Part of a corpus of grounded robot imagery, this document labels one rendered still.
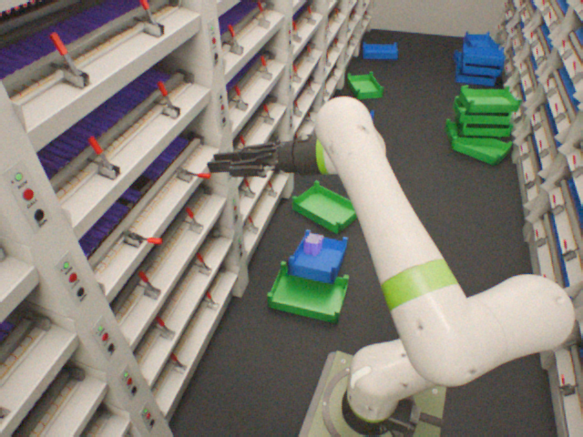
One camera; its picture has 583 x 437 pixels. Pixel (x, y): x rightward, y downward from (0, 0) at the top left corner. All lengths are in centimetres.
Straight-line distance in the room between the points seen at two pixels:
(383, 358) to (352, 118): 56
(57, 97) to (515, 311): 81
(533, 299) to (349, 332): 112
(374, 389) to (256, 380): 72
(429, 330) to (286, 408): 102
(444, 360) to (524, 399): 116
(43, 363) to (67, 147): 43
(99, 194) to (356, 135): 52
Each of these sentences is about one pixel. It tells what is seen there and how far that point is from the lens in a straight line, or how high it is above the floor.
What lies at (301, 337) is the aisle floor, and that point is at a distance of 176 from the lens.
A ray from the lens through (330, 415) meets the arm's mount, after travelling 126.
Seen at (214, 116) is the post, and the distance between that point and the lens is 133.
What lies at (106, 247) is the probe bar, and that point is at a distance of 106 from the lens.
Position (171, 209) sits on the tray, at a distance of 117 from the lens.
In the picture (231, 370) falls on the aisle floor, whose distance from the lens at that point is 171.
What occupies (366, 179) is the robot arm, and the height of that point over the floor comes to 105.
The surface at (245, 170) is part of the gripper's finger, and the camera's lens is 101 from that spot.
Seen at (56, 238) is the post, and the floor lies 96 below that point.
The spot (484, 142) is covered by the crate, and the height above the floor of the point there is 3.
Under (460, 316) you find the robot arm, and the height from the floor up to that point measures 96.
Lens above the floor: 148
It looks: 42 degrees down
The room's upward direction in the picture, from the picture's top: 1 degrees counter-clockwise
